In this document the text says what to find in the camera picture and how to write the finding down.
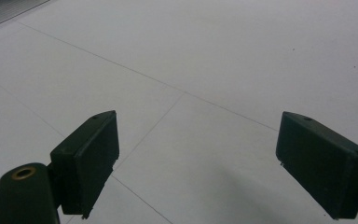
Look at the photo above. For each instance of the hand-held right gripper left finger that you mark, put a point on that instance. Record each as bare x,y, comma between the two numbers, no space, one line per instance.
87,161

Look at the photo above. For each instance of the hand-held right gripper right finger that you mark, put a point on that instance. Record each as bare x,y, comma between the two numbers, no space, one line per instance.
323,165

